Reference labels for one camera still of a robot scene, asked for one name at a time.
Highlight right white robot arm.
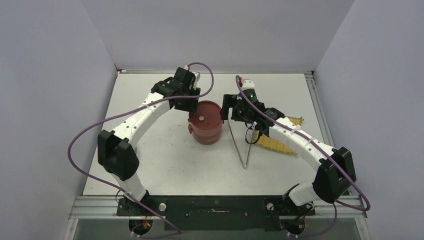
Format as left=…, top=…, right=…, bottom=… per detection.
left=221, top=88, right=356, bottom=214

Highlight aluminium rail frame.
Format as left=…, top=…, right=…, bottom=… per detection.
left=63, top=70, right=372, bottom=240

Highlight bamboo mat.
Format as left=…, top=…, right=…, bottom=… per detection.
left=251, top=130, right=297, bottom=156

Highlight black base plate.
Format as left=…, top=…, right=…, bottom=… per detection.
left=116, top=195, right=316, bottom=233

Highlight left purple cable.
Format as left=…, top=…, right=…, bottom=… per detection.
left=67, top=62, right=215, bottom=239

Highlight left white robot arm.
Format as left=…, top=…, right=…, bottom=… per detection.
left=97, top=67, right=201, bottom=215

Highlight red round lid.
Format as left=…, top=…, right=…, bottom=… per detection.
left=188, top=100, right=223, bottom=130

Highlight purple cable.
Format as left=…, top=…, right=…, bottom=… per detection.
left=67, top=62, right=215, bottom=239
left=235, top=75, right=371, bottom=212

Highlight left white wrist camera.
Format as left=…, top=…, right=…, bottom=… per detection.
left=186, top=65, right=201, bottom=89

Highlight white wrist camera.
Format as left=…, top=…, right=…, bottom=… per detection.
left=239, top=78, right=256, bottom=91
left=186, top=65, right=201, bottom=89

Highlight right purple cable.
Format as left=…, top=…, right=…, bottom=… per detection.
left=235, top=75, right=371, bottom=212

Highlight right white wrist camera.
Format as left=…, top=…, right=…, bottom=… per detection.
left=239, top=78, right=256, bottom=91

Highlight steel tongs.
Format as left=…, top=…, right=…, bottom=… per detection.
left=225, top=120, right=253, bottom=171

